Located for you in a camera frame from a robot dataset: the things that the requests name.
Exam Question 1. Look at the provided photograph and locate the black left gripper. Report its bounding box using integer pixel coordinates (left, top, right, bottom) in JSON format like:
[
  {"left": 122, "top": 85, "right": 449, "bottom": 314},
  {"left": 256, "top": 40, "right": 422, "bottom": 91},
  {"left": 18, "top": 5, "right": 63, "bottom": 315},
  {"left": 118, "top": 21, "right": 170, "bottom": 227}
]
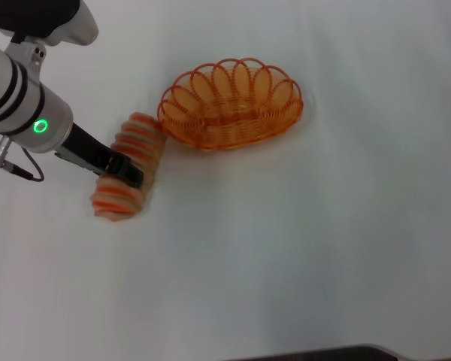
[{"left": 54, "top": 122, "right": 146, "bottom": 189}]

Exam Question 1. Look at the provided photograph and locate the orange striped bread roll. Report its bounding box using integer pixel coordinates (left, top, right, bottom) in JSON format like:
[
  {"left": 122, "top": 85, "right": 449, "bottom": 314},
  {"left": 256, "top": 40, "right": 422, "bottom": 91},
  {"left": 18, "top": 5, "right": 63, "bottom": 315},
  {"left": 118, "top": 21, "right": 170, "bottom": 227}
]
[{"left": 92, "top": 111, "right": 169, "bottom": 223}]

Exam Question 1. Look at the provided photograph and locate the orange wire basket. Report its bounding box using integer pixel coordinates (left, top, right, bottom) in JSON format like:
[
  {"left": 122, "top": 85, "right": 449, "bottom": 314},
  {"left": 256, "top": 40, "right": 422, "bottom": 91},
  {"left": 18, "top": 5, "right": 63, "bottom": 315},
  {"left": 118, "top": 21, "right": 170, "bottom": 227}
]
[{"left": 156, "top": 56, "right": 305, "bottom": 153}]

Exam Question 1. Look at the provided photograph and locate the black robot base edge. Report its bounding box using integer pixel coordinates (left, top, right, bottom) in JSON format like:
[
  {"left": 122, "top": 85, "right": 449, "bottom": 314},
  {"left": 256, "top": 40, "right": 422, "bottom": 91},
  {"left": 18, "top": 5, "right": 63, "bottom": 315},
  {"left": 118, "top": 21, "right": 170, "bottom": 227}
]
[{"left": 225, "top": 344, "right": 410, "bottom": 361}]

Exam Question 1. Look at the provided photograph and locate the dark left arm cable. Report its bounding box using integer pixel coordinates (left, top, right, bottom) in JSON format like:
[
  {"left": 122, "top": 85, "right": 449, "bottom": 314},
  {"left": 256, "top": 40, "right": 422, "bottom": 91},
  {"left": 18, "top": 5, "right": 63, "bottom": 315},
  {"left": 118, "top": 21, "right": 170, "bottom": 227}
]
[{"left": 0, "top": 135, "right": 46, "bottom": 182}]

